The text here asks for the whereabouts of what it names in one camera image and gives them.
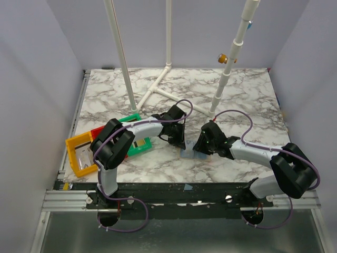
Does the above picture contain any silver VIP credit card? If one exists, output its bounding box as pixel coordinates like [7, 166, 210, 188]
[184, 140, 196, 153]

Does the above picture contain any beige card holder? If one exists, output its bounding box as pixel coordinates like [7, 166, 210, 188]
[179, 149, 211, 161]

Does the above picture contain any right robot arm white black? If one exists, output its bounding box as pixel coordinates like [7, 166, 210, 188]
[193, 121, 319, 207]

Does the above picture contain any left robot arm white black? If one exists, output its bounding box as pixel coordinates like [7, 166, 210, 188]
[90, 105, 187, 208]

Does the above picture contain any gold credit card in bin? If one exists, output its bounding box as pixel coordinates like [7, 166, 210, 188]
[133, 139, 146, 149]

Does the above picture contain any green plastic bin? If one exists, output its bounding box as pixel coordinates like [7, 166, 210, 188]
[119, 113, 152, 157]

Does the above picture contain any red plastic bin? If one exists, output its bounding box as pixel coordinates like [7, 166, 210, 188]
[90, 122, 131, 162]

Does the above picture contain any orange knob on pipe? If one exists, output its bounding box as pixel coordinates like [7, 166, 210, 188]
[217, 53, 228, 64]

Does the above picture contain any yellow plastic bin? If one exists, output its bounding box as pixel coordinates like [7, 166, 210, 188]
[65, 131, 97, 178]

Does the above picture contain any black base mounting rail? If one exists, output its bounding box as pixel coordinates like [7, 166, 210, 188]
[86, 183, 273, 220]

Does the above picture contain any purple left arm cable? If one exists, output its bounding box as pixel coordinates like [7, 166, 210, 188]
[92, 99, 193, 232]

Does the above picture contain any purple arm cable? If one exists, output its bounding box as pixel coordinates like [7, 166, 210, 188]
[213, 110, 321, 229]
[92, 99, 193, 232]

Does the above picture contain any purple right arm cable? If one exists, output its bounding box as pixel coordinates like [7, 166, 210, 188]
[213, 110, 321, 229]

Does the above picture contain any aluminium extrusion rail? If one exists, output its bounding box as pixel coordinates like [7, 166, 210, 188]
[42, 70, 91, 212]

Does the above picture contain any white PVC pipe frame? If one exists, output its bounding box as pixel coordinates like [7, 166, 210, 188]
[104, 0, 261, 118]

